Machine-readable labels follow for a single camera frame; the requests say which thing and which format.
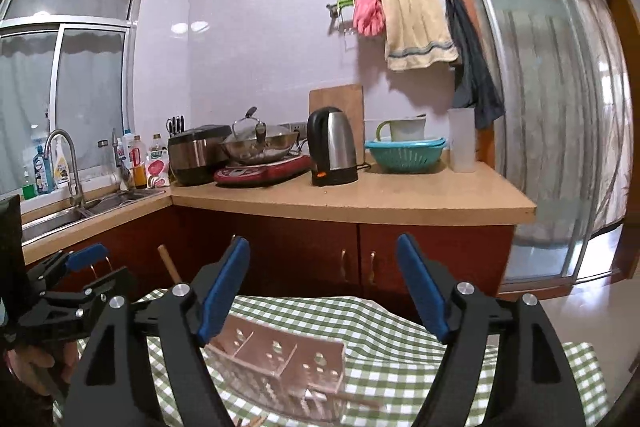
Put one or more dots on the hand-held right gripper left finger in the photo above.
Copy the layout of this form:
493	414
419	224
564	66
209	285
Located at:
222	294

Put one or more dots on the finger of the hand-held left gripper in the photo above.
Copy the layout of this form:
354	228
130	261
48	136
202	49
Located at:
87	256
112	282

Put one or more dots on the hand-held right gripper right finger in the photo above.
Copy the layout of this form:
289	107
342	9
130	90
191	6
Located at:
425	294

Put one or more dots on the wooden chopstick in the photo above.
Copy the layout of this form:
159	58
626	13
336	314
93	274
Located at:
169	264

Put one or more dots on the pink perforated utensil holder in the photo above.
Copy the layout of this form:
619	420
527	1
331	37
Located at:
280	357

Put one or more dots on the person's left hand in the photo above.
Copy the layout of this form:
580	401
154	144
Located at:
27	364

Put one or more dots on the steel kitchen sink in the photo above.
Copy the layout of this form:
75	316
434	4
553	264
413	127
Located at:
55	219

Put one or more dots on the green checked tablecloth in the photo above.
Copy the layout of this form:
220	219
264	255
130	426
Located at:
380	322

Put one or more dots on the steel kitchen faucet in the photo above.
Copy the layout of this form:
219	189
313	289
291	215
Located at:
72	167

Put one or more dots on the blue detergent bottle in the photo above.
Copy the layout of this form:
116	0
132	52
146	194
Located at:
44	172

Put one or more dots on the red-brown kitchen cabinet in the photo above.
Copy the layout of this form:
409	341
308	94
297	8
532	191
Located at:
310	257

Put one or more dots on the beige kitchen countertop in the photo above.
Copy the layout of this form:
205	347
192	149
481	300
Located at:
400	197

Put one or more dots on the yellow oil bottle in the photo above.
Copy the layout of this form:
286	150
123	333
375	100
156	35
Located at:
139	167

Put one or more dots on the pink refill pouch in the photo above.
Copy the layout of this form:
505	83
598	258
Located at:
158	171

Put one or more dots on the white bottle red label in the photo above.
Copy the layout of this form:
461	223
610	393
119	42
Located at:
128	152

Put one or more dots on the red induction cooker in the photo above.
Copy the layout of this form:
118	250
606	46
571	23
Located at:
265	172

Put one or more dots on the clear bottle dark cap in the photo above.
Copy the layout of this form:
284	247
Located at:
157	143

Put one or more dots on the teal plastic colander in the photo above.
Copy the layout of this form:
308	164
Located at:
405	157

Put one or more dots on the steel rice cooker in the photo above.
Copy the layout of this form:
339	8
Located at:
192	157

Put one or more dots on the steel wok with lid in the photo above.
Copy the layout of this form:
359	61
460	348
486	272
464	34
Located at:
260	147

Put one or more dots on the translucent plastic container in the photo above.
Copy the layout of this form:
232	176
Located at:
462	142

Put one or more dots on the steel electric kettle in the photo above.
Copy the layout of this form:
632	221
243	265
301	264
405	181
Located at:
332	142

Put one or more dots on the wooden cutting board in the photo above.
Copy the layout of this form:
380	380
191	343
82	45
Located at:
340	99

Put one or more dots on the sliding glass door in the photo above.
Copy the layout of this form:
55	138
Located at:
540	107

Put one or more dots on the dark grey cloth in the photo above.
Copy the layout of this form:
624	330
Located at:
472	72

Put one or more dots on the beige striped towel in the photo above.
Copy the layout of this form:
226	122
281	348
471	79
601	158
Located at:
417	29

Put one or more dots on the pink rubber gloves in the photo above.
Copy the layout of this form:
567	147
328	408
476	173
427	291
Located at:
369	14

